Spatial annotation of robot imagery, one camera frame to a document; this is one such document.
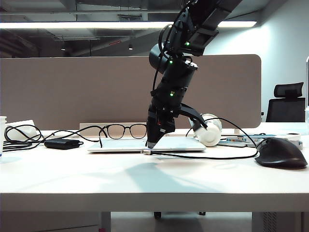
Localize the long ceiling light strip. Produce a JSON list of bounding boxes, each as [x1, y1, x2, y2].
[[0, 21, 258, 30]]

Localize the white drink cup green label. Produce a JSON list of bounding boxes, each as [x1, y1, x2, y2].
[[188, 113, 223, 147]]

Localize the thick black power cord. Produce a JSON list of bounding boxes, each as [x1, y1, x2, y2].
[[3, 125, 45, 153]]

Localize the black mesh office chair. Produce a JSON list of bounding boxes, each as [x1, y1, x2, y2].
[[265, 81, 306, 123]]

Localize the black computer mouse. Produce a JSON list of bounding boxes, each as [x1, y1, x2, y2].
[[254, 137, 308, 170]]

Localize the thin black adapter cable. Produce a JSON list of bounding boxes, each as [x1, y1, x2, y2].
[[44, 125, 108, 145]]

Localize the black power adapter brick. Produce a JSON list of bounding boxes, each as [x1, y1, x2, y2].
[[44, 138, 84, 150]]

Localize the narrow white desk leg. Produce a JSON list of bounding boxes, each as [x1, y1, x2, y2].
[[100, 212, 112, 232]]

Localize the blue-grey USB hub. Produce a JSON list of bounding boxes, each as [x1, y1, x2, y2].
[[239, 134, 276, 139]]

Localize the brown desk partition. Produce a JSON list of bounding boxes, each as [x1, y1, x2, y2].
[[0, 54, 262, 131]]

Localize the white paper cup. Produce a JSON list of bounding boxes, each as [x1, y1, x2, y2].
[[0, 116, 8, 155]]

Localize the white plastic device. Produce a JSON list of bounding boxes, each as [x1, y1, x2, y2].
[[6, 119, 42, 142]]

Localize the wide white desk leg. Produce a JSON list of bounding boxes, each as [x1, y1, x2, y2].
[[251, 212, 302, 232]]

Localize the clear plastic food container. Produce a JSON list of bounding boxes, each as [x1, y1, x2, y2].
[[303, 107, 309, 135]]

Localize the black charger cable with plug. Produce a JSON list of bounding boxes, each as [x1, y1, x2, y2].
[[143, 117, 259, 160]]

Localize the silver closed laptop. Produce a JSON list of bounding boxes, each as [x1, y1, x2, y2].
[[86, 136, 208, 154]]

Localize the black-rimmed eyeglasses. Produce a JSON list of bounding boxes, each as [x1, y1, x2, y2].
[[98, 124, 148, 148]]

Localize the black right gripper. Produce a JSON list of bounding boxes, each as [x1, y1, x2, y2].
[[146, 103, 208, 148]]

